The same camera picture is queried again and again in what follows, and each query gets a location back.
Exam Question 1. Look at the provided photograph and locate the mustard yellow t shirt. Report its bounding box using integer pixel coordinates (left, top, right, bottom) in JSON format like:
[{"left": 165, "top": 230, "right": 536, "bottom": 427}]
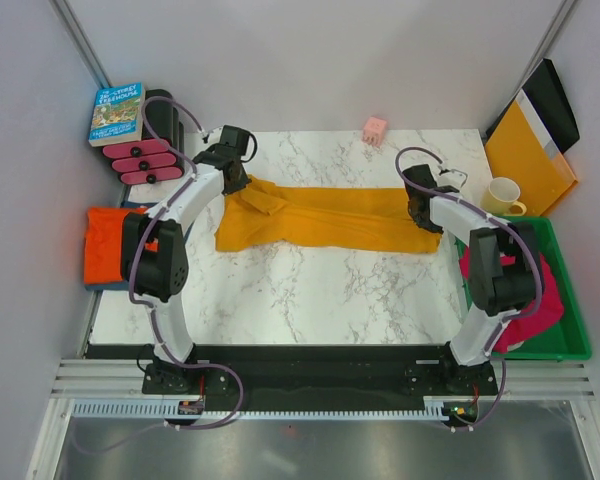
[{"left": 215, "top": 176, "right": 441, "bottom": 254}]

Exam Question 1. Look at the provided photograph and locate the blue treehouse book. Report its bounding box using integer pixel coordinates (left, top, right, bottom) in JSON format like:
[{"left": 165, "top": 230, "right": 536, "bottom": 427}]
[{"left": 88, "top": 82, "right": 145, "bottom": 148}]

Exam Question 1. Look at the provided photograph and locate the black pink drawer organizer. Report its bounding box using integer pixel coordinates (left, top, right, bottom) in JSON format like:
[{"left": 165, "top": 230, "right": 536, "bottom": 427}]
[{"left": 102, "top": 101, "right": 184, "bottom": 186}]

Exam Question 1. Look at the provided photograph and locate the green plastic bin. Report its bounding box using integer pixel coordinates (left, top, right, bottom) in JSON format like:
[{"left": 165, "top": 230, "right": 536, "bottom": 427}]
[{"left": 452, "top": 215, "right": 593, "bottom": 362}]

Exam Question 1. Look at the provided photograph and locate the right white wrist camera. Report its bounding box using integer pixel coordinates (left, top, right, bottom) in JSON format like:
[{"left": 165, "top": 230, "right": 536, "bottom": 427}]
[{"left": 438, "top": 169, "right": 468, "bottom": 191}]

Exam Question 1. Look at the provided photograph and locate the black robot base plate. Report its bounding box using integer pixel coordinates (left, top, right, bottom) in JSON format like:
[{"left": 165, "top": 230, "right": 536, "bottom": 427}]
[{"left": 142, "top": 345, "right": 498, "bottom": 411}]

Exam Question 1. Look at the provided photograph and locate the blue folded t shirt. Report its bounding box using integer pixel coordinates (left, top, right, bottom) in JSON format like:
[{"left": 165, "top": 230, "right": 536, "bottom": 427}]
[{"left": 84, "top": 199, "right": 196, "bottom": 293}]

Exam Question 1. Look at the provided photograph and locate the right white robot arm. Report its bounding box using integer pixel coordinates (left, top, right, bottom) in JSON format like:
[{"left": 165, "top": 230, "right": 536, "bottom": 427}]
[{"left": 399, "top": 164, "right": 544, "bottom": 394}]

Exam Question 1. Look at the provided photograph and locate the white slotted cable duct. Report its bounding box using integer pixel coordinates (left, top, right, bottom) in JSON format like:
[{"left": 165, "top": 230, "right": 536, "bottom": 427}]
[{"left": 71, "top": 398, "right": 452, "bottom": 422}]

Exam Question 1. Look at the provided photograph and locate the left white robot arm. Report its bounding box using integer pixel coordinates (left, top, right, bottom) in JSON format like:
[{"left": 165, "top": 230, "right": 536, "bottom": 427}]
[{"left": 120, "top": 125, "right": 258, "bottom": 393}]

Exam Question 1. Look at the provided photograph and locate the orange folded t shirt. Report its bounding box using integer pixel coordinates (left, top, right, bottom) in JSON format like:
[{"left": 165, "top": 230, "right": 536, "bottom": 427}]
[{"left": 83, "top": 204, "right": 150, "bottom": 291}]

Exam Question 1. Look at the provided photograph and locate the magenta t shirt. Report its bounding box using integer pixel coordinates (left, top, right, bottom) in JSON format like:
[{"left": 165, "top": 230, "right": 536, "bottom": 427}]
[{"left": 450, "top": 253, "right": 566, "bottom": 366}]

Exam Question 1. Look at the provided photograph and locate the black white folder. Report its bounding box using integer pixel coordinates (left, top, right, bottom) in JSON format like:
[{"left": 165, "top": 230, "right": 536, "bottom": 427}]
[{"left": 485, "top": 58, "right": 581, "bottom": 156}]

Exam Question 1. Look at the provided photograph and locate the pink cube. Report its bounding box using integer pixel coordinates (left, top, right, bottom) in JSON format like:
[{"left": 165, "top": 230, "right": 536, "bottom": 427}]
[{"left": 362, "top": 116, "right": 388, "bottom": 147}]

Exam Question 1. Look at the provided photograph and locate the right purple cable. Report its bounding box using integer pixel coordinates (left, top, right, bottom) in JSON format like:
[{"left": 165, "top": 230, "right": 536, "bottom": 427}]
[{"left": 395, "top": 145, "right": 543, "bottom": 357}]

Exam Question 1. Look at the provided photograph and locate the pale yellow mug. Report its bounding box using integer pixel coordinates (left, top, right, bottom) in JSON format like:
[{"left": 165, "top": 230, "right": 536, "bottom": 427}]
[{"left": 480, "top": 177, "right": 527, "bottom": 216}]

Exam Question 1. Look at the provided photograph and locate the orange envelope folder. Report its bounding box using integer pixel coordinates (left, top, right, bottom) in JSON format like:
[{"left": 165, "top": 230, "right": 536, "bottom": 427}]
[{"left": 485, "top": 91, "right": 578, "bottom": 216}]

